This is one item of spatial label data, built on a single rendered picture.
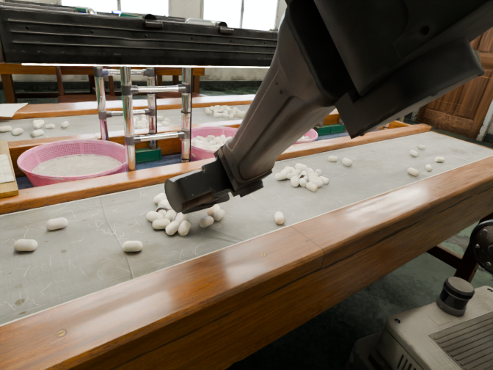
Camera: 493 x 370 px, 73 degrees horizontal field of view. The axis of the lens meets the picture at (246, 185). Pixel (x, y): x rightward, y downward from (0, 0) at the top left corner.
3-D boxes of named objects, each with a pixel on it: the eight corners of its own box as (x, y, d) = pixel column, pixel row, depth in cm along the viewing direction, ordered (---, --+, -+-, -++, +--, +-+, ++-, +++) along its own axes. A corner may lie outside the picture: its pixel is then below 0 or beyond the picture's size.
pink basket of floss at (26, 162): (150, 177, 101) (148, 147, 97) (97, 222, 78) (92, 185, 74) (70, 162, 105) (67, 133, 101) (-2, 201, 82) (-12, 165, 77)
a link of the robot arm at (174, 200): (268, 184, 52) (246, 134, 52) (207, 211, 45) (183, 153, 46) (232, 202, 62) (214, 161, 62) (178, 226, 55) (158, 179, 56)
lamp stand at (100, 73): (161, 159, 114) (158, 14, 95) (100, 169, 103) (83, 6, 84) (141, 142, 128) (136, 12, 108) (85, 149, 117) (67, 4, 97)
